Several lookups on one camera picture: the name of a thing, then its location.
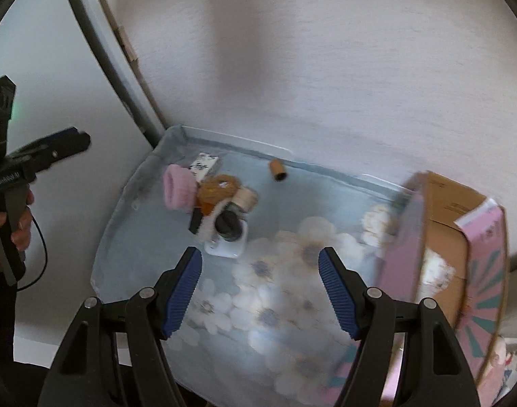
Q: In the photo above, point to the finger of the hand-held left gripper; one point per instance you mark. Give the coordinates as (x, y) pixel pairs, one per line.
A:
(50, 153)
(61, 135)

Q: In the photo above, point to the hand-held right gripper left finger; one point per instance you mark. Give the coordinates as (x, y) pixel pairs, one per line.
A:
(182, 288)

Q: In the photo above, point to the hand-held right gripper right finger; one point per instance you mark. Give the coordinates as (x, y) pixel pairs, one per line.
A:
(337, 292)

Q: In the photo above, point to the black and red tube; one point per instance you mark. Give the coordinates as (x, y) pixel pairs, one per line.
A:
(195, 222)

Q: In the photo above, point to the pink fluffy scrunchie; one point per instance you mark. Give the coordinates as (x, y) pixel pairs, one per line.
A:
(178, 186)

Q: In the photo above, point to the brown plush toy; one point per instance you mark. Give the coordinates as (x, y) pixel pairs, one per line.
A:
(216, 190)

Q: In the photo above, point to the pink cardboard box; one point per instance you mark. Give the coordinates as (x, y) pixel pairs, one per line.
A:
(445, 237)

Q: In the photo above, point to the white printed small box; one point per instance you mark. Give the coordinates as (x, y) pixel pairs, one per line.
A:
(203, 165)

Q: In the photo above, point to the brown cork tube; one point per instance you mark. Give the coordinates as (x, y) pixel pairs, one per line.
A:
(278, 169)

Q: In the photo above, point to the person's left hand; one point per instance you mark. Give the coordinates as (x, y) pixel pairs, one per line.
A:
(24, 229)

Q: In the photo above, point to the floral blue tablecloth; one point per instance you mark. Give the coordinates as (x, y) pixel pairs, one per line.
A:
(284, 203)

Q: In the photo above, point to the wooden edge strip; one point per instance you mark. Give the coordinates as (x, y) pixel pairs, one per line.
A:
(125, 42)

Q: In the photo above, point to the printed cushion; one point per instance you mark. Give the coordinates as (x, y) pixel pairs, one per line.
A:
(511, 360)

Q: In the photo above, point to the black curved frame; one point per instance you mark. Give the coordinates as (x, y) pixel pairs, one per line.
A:
(108, 74)

